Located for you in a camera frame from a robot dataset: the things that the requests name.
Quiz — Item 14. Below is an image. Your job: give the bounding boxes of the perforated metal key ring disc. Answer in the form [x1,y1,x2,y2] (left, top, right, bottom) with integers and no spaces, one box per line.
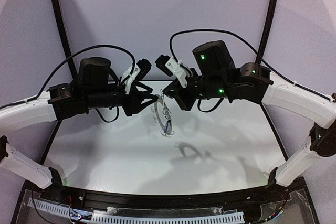
[151,90,175,138]

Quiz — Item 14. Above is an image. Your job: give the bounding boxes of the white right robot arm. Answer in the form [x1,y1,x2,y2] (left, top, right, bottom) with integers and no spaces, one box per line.
[155,40,335,187]

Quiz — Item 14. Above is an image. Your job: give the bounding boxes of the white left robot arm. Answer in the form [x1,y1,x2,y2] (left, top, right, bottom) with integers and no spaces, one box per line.
[1,57,158,189]

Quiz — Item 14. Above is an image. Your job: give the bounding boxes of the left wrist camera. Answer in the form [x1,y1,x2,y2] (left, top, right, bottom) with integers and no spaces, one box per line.
[120,59,152,95]

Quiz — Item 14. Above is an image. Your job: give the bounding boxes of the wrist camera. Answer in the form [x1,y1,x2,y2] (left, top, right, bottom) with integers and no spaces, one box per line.
[120,59,152,95]
[155,55,194,88]

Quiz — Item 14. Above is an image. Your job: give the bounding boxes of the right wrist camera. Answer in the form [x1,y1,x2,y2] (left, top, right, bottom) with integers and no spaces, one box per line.
[155,55,194,88]

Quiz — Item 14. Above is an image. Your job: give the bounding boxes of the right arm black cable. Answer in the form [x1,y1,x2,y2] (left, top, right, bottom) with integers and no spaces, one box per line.
[170,29,333,112]

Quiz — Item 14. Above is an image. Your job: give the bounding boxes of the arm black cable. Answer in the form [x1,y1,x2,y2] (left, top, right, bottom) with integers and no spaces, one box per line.
[170,29,333,112]
[0,45,137,123]

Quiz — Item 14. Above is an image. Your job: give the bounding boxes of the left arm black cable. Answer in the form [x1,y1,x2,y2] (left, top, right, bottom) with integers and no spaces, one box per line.
[0,45,137,123]

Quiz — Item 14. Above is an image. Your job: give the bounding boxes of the white slotted cable duct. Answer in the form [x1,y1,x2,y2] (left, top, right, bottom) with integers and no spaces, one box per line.
[25,198,245,224]

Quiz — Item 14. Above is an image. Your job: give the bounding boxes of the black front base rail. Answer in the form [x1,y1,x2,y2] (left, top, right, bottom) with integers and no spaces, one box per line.
[22,179,313,216]

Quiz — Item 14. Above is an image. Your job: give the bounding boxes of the right black frame post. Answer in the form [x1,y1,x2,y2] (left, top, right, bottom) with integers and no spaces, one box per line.
[258,0,277,57]

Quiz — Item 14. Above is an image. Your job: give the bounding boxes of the black frame post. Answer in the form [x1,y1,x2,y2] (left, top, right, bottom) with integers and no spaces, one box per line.
[46,0,77,77]
[258,0,277,57]

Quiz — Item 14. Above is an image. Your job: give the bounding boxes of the left black frame post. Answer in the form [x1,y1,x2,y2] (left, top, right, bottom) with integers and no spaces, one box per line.
[46,0,77,77]

